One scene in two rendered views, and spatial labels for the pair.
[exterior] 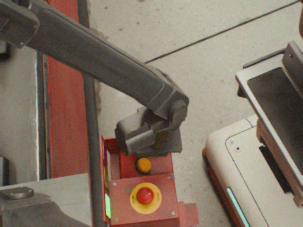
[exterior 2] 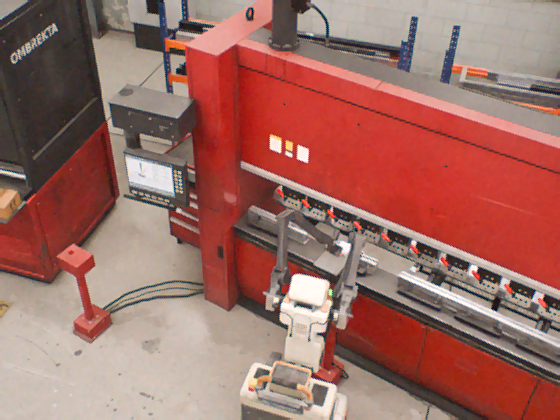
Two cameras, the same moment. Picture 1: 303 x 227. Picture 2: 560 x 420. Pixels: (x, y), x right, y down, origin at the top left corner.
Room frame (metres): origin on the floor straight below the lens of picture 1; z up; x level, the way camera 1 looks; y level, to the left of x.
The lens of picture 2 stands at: (1.46, -2.81, 4.24)
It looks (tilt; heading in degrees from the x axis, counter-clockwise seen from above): 40 degrees down; 120
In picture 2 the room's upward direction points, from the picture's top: 1 degrees clockwise
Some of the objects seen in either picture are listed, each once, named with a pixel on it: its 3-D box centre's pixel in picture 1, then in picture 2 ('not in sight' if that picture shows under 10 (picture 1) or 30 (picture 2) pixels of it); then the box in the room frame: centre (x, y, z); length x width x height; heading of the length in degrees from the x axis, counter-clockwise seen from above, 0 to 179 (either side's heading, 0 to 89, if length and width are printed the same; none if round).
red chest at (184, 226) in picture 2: not in sight; (206, 198); (-1.31, 0.84, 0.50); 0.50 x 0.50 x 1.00; 87
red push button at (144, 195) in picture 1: (145, 197); not in sight; (0.23, 0.05, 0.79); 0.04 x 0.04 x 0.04
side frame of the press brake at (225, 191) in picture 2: not in sight; (244, 168); (-0.80, 0.64, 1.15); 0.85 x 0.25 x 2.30; 87
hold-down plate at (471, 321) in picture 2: not in sight; (478, 324); (1.17, 0.32, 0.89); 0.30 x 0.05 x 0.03; 177
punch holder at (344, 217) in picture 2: not in sight; (344, 216); (0.14, 0.42, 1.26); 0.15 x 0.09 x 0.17; 177
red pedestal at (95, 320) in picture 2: not in sight; (84, 292); (-1.52, -0.48, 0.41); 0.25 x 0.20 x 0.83; 87
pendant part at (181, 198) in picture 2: not in sight; (159, 175); (-1.04, -0.03, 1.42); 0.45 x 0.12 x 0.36; 9
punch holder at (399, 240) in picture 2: not in sight; (399, 239); (0.54, 0.40, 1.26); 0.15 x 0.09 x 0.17; 177
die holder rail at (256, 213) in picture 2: not in sight; (278, 224); (-0.38, 0.44, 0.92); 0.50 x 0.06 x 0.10; 177
